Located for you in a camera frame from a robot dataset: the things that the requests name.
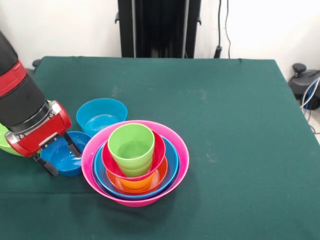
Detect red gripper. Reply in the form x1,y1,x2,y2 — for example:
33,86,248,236
4,100,83,177

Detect small dark blue bowl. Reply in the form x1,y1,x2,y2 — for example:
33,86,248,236
40,131,92,178

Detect translucent blue ribbed bowl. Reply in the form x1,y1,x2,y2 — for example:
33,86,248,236
75,98,128,138

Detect green cup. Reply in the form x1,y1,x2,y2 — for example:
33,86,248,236
107,123,155,178

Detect orange cup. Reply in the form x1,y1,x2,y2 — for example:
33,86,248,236
119,174,156,192

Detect large pink bowl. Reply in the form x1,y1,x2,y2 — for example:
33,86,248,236
81,120,190,208

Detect small crimson bowl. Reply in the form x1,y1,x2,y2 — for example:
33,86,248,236
101,130,167,181

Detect orange bowl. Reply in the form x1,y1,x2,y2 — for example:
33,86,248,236
106,155,169,194

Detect large light blue bowl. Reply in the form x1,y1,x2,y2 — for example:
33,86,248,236
94,136,180,201

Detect large green bowl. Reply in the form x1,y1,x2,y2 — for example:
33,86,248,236
0,99,55,157

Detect dark green table cloth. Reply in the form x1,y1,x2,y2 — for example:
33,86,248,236
0,56,320,240

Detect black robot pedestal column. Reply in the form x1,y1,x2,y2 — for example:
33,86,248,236
114,0,202,59

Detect black hanging cable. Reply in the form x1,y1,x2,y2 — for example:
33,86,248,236
214,0,231,59

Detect blue and white cables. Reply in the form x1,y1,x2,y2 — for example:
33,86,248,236
301,77,320,111

